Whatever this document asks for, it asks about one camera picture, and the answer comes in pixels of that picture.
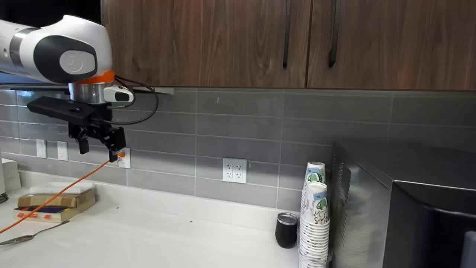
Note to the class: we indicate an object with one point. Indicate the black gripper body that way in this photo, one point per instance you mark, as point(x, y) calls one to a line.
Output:
point(97, 120)

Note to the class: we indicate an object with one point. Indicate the wide wooden cabinet door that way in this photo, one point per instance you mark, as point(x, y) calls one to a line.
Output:
point(199, 42)

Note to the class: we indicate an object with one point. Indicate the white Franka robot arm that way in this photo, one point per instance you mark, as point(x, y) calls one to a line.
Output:
point(30, 50)

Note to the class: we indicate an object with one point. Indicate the narrow wooden cabinet door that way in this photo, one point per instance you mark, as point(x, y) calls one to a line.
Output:
point(407, 45)

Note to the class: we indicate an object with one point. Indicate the white outlet with orange plug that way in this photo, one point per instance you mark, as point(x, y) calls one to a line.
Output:
point(127, 161)

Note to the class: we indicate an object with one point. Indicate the cardboard box with white lid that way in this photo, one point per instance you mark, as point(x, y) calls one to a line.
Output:
point(57, 194)

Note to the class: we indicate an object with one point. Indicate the flat box with red print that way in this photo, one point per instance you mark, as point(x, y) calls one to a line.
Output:
point(47, 215)

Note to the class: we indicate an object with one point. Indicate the white countertop container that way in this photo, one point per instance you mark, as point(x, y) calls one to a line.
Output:
point(10, 173)

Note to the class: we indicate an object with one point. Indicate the metal table knife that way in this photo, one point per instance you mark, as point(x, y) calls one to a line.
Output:
point(25, 239)

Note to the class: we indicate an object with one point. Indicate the black insulated tumbler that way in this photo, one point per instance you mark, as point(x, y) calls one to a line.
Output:
point(286, 231)

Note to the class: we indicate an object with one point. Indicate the short paper cup stack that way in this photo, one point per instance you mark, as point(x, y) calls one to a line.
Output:
point(315, 228)

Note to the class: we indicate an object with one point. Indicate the steel appliance with black front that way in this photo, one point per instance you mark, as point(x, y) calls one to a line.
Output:
point(377, 209)

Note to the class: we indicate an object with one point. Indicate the white single wall outlet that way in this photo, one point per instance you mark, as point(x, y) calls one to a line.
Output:
point(41, 148)
point(62, 151)

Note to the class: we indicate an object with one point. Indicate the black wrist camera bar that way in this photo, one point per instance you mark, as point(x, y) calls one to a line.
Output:
point(53, 106)

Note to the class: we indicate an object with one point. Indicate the black open wall shelf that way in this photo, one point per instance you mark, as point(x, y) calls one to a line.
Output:
point(50, 10)

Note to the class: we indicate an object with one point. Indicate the white double wall outlet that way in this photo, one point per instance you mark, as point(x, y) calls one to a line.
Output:
point(234, 170)

